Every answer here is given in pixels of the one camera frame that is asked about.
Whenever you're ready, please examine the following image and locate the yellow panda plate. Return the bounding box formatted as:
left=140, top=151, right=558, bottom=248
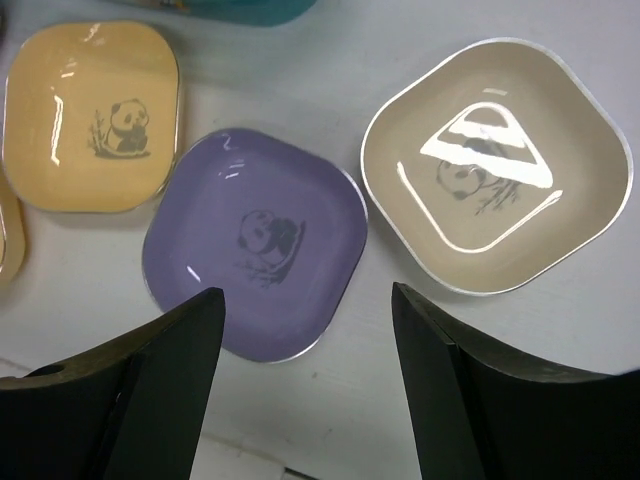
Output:
left=2, top=20, right=181, bottom=213
left=1, top=173, right=26, bottom=287

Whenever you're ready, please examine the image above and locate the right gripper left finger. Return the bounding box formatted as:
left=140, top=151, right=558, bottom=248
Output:
left=1, top=288, right=225, bottom=479

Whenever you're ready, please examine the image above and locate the purple panda plate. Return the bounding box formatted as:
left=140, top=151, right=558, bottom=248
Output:
left=142, top=127, right=368, bottom=364

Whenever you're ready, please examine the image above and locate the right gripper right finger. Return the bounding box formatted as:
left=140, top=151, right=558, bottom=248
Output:
left=391, top=283, right=639, bottom=479

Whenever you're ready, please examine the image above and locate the beige panda plate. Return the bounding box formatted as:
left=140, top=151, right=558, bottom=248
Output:
left=360, top=37, right=634, bottom=296

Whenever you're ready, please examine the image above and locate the teal plastic bin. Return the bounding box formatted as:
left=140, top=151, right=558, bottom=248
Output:
left=119, top=0, right=316, bottom=27

